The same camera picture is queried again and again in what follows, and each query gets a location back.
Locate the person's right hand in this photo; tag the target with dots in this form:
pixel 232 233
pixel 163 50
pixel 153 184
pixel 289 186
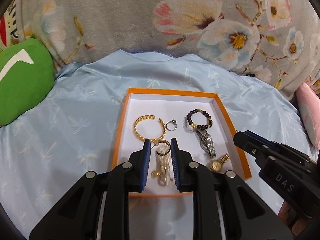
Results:
pixel 287 215

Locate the gold wristwatch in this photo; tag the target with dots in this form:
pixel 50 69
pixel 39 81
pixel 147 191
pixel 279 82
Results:
pixel 215 165

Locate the pink pillow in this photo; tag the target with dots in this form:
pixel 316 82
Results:
pixel 310 110

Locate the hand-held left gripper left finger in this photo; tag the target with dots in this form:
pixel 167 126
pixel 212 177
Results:
pixel 146 162

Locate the silver wristwatch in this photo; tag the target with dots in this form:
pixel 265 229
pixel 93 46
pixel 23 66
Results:
pixel 206 140

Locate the green round cushion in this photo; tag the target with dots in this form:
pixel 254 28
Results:
pixel 25 85

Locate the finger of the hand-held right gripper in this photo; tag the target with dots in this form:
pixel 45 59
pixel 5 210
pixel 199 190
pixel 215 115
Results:
pixel 287 153
pixel 247 145

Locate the orange cardboard box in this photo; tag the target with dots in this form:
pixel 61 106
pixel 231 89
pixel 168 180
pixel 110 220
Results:
pixel 175 107

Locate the cartoon printed blanket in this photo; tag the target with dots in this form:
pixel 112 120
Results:
pixel 10 25

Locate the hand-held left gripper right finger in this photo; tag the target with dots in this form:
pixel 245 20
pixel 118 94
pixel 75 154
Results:
pixel 175 165

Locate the gold hoop earring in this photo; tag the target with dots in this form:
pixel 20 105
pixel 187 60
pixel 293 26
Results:
pixel 163 153

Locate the grey floral blanket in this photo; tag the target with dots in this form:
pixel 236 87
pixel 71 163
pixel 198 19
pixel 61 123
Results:
pixel 125 17

